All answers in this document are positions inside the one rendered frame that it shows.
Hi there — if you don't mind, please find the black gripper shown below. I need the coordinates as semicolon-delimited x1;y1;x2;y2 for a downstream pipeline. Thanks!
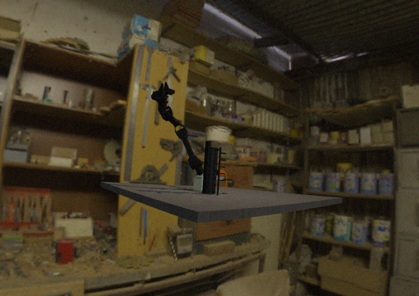
151;82;175;105

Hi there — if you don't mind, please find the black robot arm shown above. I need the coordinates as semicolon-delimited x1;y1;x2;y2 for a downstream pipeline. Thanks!
158;104;204;176

